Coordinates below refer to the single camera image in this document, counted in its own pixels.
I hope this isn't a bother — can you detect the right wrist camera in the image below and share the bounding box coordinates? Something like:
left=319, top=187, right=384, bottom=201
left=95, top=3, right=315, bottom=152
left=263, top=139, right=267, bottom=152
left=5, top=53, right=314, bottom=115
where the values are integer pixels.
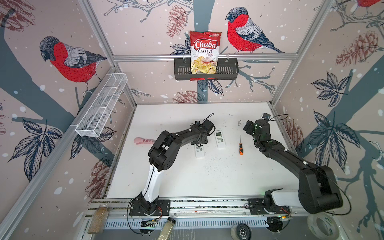
left=262, top=113, right=271, bottom=121

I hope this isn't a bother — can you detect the brown grain bottle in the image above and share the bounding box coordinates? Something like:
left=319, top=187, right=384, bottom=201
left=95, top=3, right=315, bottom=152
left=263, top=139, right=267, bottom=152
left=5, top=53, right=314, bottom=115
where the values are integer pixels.
left=88, top=204, right=109, bottom=234

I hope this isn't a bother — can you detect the orange black screwdriver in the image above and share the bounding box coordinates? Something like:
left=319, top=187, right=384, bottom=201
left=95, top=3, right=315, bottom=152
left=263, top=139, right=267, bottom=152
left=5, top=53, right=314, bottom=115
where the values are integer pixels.
left=239, top=136, right=244, bottom=155

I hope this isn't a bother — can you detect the white remote control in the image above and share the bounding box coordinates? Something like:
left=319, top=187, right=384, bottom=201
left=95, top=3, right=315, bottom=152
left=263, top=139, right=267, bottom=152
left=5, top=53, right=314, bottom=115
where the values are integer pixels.
left=195, top=145, right=205, bottom=159
left=215, top=130, right=226, bottom=149

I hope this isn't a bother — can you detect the beige powder bottle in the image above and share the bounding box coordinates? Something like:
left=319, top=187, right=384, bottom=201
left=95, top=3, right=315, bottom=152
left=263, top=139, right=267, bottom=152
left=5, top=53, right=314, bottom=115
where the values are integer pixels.
left=157, top=217, right=177, bottom=240

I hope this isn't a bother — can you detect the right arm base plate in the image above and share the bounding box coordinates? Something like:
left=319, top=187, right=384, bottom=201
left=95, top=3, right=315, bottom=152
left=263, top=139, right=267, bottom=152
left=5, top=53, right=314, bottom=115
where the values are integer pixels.
left=246, top=199, right=292, bottom=216

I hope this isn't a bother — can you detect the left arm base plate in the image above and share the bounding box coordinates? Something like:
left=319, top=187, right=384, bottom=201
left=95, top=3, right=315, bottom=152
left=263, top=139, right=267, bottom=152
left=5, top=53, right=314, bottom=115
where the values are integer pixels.
left=129, top=199, right=171, bottom=217

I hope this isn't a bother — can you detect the black wall basket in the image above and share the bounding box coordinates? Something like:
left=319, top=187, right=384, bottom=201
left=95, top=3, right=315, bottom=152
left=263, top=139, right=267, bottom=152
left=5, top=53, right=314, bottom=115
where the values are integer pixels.
left=174, top=58, right=239, bottom=81

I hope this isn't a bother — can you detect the white wire mesh shelf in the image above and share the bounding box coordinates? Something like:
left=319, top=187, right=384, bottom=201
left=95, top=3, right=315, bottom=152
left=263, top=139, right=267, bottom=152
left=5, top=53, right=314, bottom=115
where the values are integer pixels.
left=75, top=73, right=128, bottom=138

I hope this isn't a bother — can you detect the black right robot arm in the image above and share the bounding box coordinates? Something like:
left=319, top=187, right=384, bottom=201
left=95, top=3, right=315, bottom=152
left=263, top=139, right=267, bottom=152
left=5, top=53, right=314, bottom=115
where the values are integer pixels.
left=243, top=119, right=344, bottom=214

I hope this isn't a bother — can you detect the red cassava chips bag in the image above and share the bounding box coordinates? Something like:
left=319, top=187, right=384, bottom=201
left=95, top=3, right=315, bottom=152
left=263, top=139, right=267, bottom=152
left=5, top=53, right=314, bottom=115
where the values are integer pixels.
left=190, top=31, right=222, bottom=74

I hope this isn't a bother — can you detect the aluminium mounting rail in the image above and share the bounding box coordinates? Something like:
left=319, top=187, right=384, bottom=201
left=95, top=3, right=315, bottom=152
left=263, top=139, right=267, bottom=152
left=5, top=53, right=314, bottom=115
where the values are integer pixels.
left=85, top=195, right=334, bottom=220

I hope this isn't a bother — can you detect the black round speaker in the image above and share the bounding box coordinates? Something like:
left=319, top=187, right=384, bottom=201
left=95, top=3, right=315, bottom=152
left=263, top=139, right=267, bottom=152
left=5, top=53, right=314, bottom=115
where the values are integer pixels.
left=231, top=223, right=252, bottom=240

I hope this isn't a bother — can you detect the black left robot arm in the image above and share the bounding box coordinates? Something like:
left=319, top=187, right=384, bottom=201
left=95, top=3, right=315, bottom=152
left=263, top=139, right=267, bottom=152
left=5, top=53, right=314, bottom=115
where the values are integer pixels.
left=136, top=119, right=216, bottom=214

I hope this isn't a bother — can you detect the pink handled knife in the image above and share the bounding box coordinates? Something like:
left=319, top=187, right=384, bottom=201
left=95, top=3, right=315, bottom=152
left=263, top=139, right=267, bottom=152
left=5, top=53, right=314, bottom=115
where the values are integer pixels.
left=134, top=137, right=155, bottom=145

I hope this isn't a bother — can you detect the clear tape roll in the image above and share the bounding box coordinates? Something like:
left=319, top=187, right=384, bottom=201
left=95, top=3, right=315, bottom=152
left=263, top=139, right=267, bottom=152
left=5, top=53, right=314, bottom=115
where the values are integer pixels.
left=307, top=213, right=340, bottom=240

